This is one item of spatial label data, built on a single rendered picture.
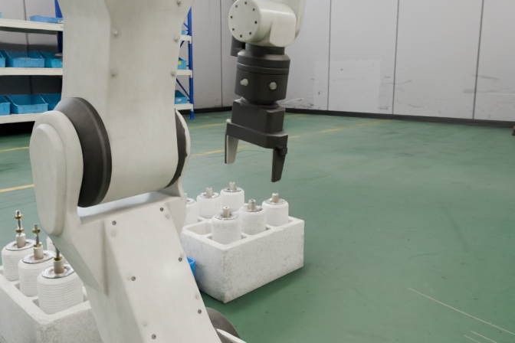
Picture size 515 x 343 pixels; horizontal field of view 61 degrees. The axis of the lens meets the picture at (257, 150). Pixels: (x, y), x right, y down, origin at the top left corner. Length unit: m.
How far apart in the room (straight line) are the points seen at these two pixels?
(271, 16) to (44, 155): 0.37
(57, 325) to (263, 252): 0.68
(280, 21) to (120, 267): 0.43
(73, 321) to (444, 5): 6.64
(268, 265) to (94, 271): 1.00
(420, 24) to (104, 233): 6.85
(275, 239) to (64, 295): 0.71
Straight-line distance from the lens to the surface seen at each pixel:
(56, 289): 1.14
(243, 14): 0.69
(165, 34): 0.58
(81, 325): 1.16
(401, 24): 7.36
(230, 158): 0.81
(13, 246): 1.38
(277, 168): 0.74
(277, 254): 1.56
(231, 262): 1.41
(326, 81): 7.91
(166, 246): 0.63
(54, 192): 0.58
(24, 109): 5.82
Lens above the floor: 0.71
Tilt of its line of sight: 10 degrees down
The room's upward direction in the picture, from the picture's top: straight up
